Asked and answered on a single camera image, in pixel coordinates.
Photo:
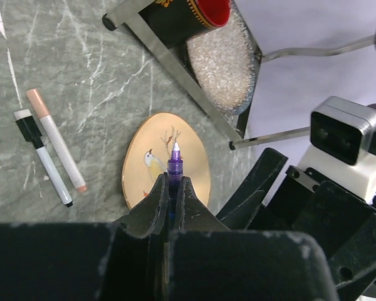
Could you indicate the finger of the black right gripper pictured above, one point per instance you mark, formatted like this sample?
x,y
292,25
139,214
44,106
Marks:
x,y
244,204

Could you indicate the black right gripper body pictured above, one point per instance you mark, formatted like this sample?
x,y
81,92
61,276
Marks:
x,y
343,225

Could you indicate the white marker with pink end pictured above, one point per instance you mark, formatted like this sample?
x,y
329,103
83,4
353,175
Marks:
x,y
56,140

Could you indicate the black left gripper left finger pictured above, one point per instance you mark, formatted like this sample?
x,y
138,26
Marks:
x,y
141,220

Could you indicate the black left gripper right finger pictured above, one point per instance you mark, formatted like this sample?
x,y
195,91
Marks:
x,y
191,214

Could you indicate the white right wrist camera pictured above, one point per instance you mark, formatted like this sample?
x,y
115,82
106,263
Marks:
x,y
343,145

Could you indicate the blue pen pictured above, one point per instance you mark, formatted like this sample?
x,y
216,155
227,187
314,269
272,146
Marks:
x,y
175,172

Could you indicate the white marker with black tip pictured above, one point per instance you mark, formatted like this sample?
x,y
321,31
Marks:
x,y
32,134

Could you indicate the red and black mug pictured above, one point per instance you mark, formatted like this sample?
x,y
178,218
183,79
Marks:
x,y
175,22

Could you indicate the speckled glass plate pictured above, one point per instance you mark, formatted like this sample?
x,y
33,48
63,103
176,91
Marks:
x,y
224,65

